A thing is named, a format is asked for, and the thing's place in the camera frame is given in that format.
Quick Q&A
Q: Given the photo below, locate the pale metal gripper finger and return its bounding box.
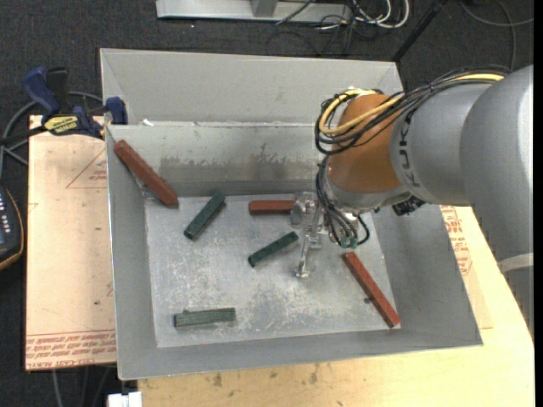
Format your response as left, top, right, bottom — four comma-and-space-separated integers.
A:
294, 247, 308, 279
302, 246, 316, 278

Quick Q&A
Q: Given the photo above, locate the dark green flat block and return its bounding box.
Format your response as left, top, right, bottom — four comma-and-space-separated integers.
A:
183, 191, 227, 242
247, 231, 300, 269
172, 306, 237, 330

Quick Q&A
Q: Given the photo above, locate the red-brown flat block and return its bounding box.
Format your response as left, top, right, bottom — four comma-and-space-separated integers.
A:
341, 250, 402, 330
248, 199, 297, 216
113, 139, 180, 209

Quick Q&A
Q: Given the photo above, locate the grey metal bin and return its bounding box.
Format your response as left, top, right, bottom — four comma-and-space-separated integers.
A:
99, 47, 484, 382

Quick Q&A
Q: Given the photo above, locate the brown cardboard board, red print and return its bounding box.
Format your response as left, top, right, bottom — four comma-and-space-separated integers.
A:
25, 114, 495, 372

